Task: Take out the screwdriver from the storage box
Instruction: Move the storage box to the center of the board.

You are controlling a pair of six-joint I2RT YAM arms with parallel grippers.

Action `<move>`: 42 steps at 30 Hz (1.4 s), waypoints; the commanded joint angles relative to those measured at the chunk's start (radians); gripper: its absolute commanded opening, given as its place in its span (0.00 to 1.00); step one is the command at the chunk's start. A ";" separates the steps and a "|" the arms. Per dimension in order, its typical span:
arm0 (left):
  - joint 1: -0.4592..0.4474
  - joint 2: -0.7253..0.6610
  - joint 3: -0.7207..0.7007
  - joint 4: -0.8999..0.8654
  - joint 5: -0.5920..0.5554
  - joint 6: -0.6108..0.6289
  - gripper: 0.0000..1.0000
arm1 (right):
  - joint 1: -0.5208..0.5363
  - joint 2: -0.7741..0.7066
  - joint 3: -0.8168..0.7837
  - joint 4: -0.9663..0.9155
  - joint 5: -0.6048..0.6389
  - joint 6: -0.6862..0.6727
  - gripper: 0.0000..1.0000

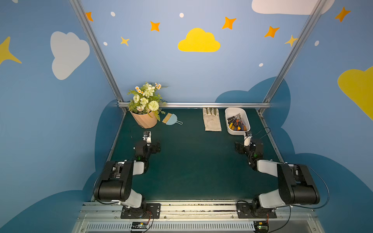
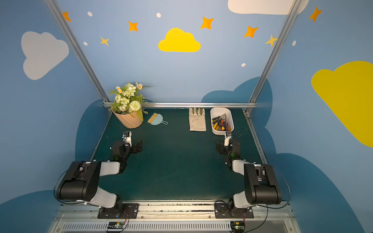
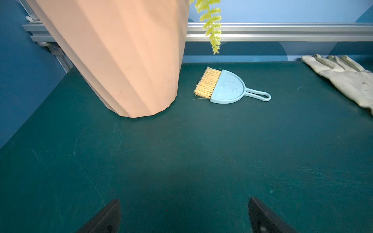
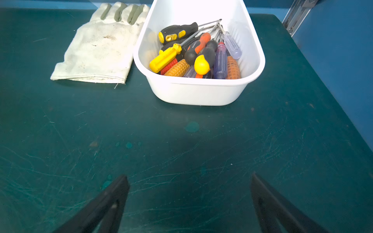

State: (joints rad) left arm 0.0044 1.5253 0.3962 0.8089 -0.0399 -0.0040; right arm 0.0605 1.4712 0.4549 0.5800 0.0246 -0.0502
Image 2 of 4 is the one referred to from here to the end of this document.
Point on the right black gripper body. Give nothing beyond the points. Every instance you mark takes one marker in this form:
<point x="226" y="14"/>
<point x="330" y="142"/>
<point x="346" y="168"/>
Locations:
<point x="222" y="147"/>

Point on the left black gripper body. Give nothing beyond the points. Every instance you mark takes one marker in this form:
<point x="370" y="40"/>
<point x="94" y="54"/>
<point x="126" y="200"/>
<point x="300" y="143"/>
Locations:
<point x="134" y="147"/>

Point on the black yellow screwdriver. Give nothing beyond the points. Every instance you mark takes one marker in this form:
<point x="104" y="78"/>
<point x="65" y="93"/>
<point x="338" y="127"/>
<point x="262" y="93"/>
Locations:
<point x="216" y="122"/>

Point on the white plastic storage box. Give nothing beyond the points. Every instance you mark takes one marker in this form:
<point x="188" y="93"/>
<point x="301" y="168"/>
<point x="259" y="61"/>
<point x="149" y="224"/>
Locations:
<point x="224" y="113"/>

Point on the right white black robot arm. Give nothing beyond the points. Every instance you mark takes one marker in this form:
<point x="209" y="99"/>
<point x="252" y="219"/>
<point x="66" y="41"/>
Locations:
<point x="260" y="182"/>

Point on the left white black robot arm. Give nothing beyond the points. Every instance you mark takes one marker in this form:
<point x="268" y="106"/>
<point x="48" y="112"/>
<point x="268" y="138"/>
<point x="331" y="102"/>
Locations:
<point x="80" y="182"/>

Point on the orange black screwdriver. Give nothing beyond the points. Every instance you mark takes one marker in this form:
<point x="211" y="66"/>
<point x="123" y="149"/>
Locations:
<point x="224" y="125"/>

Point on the tan flower pot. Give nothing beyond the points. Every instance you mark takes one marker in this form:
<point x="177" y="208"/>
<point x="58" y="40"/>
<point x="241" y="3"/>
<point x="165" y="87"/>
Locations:
<point x="130" y="120"/>

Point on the beige work glove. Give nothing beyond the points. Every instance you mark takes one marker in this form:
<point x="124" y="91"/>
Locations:
<point x="197" y="119"/>

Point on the white green artificial flowers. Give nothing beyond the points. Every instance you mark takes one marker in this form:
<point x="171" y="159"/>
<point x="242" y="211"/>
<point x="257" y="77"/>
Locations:
<point x="128" y="99"/>

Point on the right small circuit board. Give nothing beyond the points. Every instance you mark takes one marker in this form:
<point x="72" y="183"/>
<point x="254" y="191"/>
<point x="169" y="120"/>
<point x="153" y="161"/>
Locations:
<point x="237" y="227"/>

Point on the small circuit board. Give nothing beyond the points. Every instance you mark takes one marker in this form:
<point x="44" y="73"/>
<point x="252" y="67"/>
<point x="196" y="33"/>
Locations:
<point x="115" y="226"/>
<point x="237" y="227"/>

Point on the left small circuit board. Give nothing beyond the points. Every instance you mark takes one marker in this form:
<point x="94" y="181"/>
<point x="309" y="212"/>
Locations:
<point x="115" y="226"/>

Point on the horizontal aluminium frame rail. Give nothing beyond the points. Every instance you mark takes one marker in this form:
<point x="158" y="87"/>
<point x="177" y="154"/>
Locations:
<point x="198" y="105"/>

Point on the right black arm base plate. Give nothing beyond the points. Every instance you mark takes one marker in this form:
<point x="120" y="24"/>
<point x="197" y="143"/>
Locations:
<point x="225" y="210"/>

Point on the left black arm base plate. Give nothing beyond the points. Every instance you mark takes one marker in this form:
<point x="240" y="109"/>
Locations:
<point x="121" y="211"/>

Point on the front aluminium mounting rail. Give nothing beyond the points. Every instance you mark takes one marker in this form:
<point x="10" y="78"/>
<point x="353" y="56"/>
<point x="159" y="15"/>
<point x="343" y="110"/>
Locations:
<point x="185" y="216"/>

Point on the right aluminium frame post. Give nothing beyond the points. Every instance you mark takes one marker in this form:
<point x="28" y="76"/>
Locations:
<point x="287" y="25"/>

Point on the aluminium frame post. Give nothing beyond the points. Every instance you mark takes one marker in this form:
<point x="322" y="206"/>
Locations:
<point x="287" y="25"/>
<point x="71" y="38"/>

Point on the left aluminium frame post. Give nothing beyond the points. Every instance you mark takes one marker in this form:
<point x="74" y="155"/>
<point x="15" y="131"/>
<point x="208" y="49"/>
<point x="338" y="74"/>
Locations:
<point x="71" y="38"/>

